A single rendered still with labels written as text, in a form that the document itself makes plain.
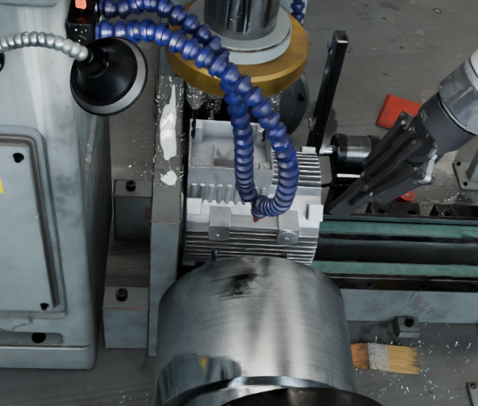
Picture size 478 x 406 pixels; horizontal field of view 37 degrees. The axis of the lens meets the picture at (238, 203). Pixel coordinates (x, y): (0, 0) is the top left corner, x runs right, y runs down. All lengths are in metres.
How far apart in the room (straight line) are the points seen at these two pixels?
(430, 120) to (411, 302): 0.43
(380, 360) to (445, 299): 0.15
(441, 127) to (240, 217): 0.31
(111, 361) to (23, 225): 0.38
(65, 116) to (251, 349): 0.32
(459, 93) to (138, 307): 0.56
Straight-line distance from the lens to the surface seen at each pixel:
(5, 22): 0.71
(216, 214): 1.03
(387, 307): 1.27
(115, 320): 1.14
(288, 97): 1.25
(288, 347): 0.81
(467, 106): 0.92
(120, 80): 0.60
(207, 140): 1.08
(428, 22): 2.06
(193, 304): 0.86
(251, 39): 0.86
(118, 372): 1.20
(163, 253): 0.98
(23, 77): 0.74
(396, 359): 1.27
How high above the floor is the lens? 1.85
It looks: 48 degrees down
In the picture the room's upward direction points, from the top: 9 degrees clockwise
